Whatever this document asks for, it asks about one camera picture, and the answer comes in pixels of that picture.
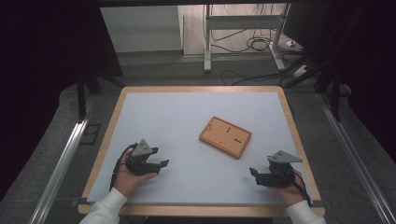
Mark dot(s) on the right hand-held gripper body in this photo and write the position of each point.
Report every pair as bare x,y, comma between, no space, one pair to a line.
280,174

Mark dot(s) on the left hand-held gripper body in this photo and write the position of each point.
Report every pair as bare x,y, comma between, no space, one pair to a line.
141,148

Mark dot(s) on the orange wooden board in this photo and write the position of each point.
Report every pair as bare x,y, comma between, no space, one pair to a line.
224,138

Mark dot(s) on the person's right hand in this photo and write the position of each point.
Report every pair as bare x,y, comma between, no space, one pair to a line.
292,194

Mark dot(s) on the person's left hand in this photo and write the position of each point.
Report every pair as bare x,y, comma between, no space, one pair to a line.
126,180

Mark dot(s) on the white table mat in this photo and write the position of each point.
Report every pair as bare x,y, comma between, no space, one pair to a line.
174,124

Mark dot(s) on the black floor grille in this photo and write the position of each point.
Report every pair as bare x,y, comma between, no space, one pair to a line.
90,134

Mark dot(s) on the black metal stand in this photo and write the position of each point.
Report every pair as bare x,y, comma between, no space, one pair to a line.
81,99
334,93

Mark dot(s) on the white power strip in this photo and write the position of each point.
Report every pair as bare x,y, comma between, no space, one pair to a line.
300,71

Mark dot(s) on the white cabinet panel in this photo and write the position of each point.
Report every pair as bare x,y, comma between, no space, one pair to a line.
140,28

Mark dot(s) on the dark curtain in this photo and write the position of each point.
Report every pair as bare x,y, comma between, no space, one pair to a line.
37,77
376,62

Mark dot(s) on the aluminium rail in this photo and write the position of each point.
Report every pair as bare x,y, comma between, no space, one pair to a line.
355,158
59,168

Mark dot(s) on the white metal desk frame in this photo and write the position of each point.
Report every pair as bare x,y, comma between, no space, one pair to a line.
243,22

